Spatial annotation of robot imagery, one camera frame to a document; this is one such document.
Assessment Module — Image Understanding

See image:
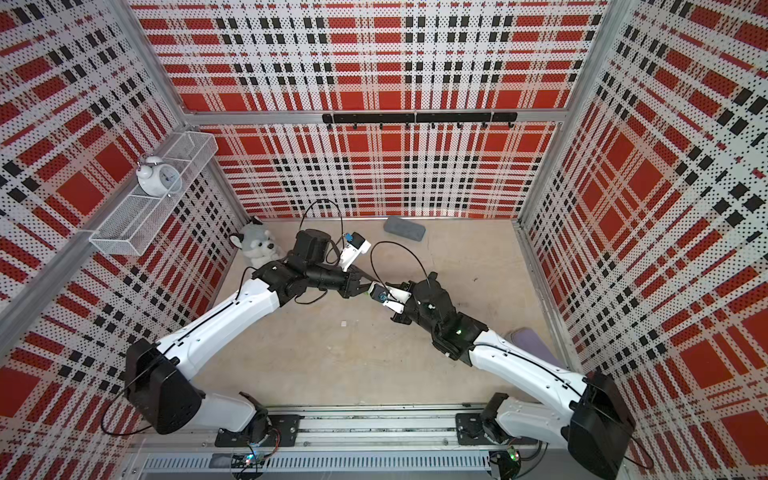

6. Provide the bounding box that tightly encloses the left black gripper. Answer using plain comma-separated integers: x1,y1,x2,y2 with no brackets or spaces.
308,264,381,300

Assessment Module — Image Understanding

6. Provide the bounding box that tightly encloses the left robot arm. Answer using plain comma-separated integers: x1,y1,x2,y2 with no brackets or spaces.
125,229,371,435

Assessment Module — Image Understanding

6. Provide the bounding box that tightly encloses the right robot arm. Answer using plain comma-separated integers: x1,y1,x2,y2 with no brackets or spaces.
369,274,636,479

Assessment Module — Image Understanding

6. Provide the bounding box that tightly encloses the grey rectangular box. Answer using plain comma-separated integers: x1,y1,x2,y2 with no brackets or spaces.
383,216,426,242

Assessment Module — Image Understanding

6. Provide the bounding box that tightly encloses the lavender tray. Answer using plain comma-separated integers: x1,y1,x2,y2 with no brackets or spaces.
506,327,564,368

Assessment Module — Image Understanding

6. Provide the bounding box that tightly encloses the husky plush toy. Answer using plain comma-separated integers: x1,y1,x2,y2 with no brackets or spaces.
229,216,285,269

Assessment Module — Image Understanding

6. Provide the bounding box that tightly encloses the white alarm clock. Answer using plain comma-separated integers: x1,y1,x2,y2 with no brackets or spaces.
136,156,182,197

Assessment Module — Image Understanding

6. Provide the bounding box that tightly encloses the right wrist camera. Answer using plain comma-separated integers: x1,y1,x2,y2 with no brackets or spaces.
368,282,411,314

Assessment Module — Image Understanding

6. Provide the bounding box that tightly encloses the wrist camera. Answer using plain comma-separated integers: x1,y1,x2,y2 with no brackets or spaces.
339,232,372,272
368,282,411,314

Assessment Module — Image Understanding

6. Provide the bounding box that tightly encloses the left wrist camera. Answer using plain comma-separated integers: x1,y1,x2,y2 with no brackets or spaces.
339,232,372,272

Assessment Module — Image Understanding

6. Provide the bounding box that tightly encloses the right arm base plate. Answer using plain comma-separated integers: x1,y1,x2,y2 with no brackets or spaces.
455,413,537,446

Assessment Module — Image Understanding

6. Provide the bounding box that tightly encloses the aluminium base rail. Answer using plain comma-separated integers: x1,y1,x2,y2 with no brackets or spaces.
128,407,625,454

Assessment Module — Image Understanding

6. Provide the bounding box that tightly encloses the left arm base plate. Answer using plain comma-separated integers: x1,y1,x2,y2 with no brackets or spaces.
214,414,302,448

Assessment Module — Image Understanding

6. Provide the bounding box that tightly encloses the black hook rail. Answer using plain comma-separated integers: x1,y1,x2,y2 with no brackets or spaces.
321,111,518,126

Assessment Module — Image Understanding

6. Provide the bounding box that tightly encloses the white wire basket shelf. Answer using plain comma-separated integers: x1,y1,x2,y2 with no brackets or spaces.
90,131,218,256

